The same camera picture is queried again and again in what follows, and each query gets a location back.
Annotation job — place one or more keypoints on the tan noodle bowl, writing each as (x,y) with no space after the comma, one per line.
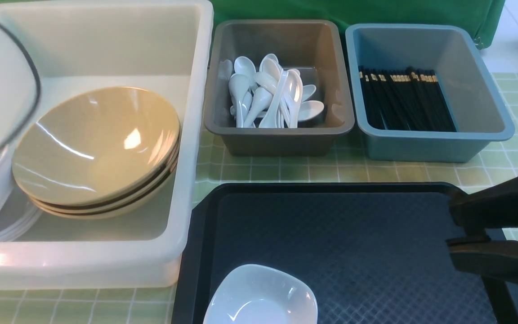
(95,146)

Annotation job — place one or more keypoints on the white soup spoon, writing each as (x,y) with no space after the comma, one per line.
(276,112)

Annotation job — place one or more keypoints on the lower stacked tan bowl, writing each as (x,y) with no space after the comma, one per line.
(142,202)

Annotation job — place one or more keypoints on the stack of white plates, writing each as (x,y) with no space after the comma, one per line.
(11,220)

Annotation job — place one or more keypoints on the pile of white spoons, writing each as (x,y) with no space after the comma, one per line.
(251,101)

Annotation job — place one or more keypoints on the grey plastic bin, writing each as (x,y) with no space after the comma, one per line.
(311,46)

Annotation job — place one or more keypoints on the black plastic serving tray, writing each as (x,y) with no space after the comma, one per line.
(372,253)

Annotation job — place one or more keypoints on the bundle of black chopsticks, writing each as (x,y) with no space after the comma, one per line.
(405,100)

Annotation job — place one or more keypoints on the blue plastic bin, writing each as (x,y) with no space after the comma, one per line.
(478,110)

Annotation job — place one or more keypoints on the green fabric backdrop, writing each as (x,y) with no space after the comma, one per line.
(479,18)

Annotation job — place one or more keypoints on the green checked tablecloth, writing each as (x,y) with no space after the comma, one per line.
(346,162)

